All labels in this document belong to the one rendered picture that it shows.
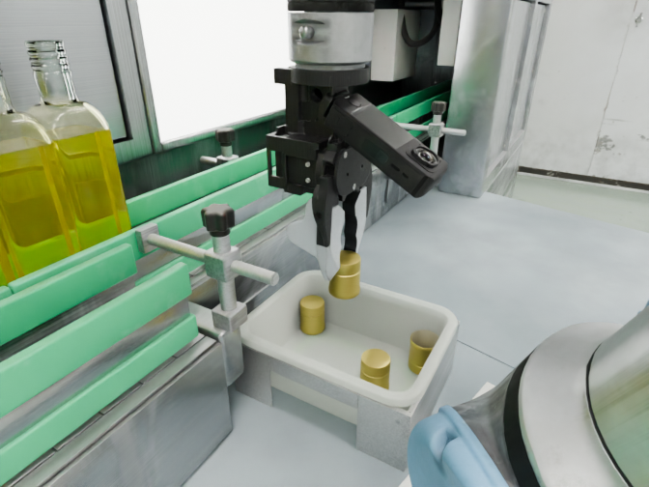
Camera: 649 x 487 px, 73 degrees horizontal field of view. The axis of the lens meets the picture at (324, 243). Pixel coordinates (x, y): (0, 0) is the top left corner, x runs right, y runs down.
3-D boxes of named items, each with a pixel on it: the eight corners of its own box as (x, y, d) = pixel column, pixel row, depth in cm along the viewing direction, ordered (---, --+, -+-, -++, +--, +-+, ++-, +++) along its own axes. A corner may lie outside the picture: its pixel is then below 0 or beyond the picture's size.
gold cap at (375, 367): (393, 383, 53) (396, 354, 51) (380, 402, 50) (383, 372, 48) (367, 371, 55) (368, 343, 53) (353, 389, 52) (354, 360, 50)
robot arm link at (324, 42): (388, 13, 39) (343, 13, 33) (384, 68, 41) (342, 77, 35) (317, 12, 43) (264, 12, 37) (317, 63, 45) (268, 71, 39)
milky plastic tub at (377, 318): (308, 314, 68) (307, 265, 64) (454, 366, 58) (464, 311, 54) (233, 387, 54) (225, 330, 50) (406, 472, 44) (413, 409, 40)
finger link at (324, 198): (329, 236, 47) (338, 153, 44) (344, 240, 46) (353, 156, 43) (305, 246, 43) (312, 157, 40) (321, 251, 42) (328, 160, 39)
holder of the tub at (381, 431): (279, 307, 70) (277, 265, 67) (451, 369, 58) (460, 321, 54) (202, 374, 57) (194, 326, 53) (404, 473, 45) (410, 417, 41)
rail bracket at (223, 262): (166, 286, 51) (147, 182, 45) (288, 333, 43) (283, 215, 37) (145, 300, 48) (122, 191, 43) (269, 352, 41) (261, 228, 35)
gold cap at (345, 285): (365, 288, 51) (367, 254, 49) (350, 303, 48) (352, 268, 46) (338, 278, 52) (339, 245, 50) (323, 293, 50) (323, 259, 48)
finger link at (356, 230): (325, 240, 55) (319, 173, 50) (368, 252, 52) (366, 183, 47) (312, 253, 53) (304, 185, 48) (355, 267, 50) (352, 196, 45)
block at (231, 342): (187, 340, 53) (179, 291, 50) (250, 368, 49) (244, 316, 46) (164, 358, 50) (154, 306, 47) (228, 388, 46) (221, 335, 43)
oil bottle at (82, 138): (116, 278, 53) (69, 92, 43) (148, 292, 50) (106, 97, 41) (71, 302, 49) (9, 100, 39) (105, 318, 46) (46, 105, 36)
